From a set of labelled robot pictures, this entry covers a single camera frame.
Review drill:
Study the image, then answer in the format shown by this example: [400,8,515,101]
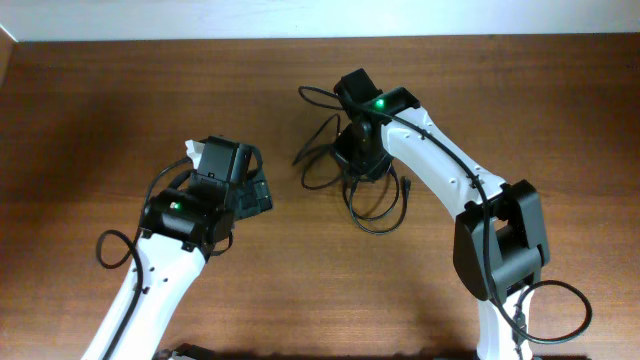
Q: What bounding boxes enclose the black usb cable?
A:
[291,112,413,236]

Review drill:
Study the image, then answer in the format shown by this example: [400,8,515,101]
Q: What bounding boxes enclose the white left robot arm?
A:
[83,136,273,359]

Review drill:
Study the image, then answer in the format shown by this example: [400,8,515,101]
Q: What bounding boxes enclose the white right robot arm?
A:
[333,69,550,359]

